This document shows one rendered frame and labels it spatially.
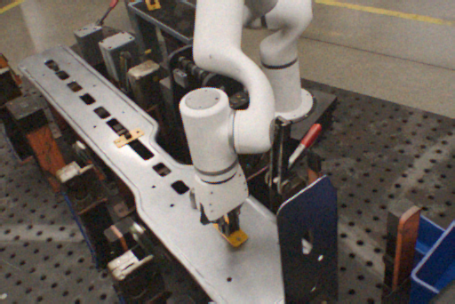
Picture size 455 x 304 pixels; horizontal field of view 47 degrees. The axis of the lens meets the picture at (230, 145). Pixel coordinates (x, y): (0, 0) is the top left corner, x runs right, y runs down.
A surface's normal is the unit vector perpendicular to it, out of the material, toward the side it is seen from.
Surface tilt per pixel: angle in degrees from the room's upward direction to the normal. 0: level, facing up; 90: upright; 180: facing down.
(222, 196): 91
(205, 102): 1
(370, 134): 0
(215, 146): 89
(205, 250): 0
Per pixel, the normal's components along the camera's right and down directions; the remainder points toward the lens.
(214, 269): -0.14, -0.76
